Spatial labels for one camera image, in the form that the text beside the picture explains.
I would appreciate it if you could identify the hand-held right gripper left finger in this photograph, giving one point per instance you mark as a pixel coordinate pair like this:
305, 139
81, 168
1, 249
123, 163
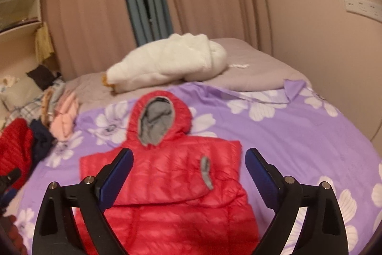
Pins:
118, 176

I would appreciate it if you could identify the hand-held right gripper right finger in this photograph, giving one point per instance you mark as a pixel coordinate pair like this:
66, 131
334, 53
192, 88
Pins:
262, 177

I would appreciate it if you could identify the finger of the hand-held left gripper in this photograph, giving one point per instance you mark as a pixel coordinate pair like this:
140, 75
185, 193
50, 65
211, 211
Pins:
10, 176
6, 196

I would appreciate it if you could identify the red hooded puffer jacket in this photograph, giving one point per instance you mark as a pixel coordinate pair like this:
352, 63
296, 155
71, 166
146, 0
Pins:
167, 171

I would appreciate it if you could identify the person's left hand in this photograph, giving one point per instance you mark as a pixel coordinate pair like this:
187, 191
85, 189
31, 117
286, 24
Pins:
14, 231

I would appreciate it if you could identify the dark red puffer jacket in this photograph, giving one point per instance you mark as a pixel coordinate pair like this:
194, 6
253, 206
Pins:
15, 147

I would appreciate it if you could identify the navy garment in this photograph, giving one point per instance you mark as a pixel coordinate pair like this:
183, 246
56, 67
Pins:
41, 141

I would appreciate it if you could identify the purple floral bed sheet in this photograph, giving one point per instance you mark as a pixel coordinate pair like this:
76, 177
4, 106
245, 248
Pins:
268, 129

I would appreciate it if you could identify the plaid cloth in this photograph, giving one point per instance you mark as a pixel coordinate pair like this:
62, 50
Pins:
27, 111

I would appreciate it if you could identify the pink garment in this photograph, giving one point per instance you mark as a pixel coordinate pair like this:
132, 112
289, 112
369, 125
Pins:
64, 120

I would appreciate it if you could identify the beige pillow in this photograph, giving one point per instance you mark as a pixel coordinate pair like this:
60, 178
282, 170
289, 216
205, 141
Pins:
21, 92

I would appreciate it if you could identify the grey garment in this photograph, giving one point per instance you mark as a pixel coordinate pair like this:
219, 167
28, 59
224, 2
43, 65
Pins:
58, 90

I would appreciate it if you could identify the dark brown pillow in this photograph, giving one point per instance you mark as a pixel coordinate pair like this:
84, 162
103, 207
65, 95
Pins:
41, 76

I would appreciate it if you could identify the grey quilt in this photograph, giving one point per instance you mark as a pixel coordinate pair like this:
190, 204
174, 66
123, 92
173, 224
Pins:
253, 70

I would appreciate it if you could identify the white goose plush toy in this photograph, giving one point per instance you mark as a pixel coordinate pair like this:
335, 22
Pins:
167, 61

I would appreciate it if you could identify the yellow fringed cloth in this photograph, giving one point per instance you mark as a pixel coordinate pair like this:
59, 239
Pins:
43, 43

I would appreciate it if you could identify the cream wall shelf unit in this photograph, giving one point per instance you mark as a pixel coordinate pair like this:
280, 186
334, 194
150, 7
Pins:
18, 28

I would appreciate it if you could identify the white wall socket strip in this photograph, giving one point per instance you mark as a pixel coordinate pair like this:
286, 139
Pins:
361, 6

